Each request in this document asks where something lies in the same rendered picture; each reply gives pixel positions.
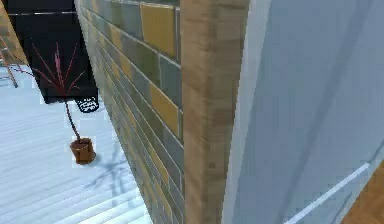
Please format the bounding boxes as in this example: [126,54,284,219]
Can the red plant in brown pot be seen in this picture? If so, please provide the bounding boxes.
[22,41,98,166]

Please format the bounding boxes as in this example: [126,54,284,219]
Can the brown wooden chair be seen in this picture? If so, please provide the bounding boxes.
[0,34,28,89]

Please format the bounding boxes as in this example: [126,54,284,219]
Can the black wire basket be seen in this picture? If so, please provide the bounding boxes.
[75,96,100,114]

